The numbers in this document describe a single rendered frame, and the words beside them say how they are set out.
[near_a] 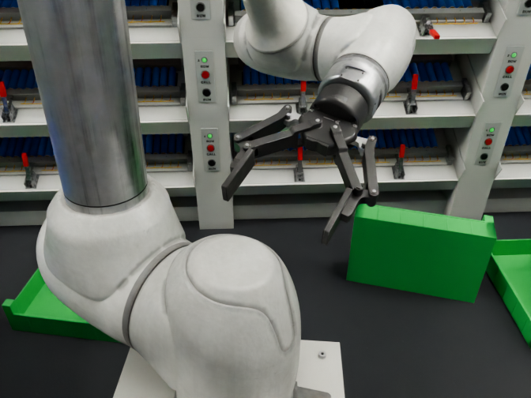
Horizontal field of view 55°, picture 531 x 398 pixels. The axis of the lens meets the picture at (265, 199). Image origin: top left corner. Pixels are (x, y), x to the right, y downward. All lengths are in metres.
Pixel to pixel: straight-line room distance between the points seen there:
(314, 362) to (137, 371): 0.27
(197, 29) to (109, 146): 0.62
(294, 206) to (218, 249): 0.88
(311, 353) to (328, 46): 0.47
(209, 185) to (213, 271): 0.80
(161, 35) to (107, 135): 0.65
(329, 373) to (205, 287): 0.33
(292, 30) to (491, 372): 0.79
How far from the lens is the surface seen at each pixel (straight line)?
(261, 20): 0.77
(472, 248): 1.19
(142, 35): 1.19
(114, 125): 0.56
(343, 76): 0.71
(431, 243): 1.18
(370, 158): 0.66
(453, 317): 1.26
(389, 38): 0.78
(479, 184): 1.47
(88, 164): 0.58
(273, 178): 1.34
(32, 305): 1.32
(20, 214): 1.55
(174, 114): 1.26
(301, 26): 0.80
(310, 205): 1.43
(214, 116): 1.23
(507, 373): 1.20
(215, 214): 1.38
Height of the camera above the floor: 0.89
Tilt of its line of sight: 36 degrees down
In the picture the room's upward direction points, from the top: straight up
